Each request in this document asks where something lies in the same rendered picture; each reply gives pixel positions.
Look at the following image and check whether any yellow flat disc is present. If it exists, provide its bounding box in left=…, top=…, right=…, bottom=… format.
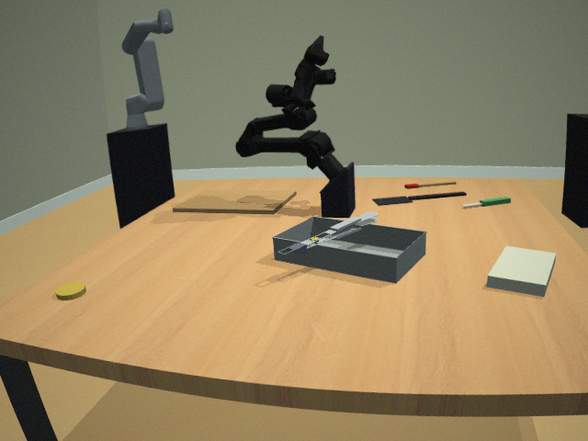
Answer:
left=55, top=282, right=86, bottom=300

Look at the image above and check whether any light wooden board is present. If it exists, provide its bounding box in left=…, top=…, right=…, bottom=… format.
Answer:
left=173, top=189, right=297, bottom=214

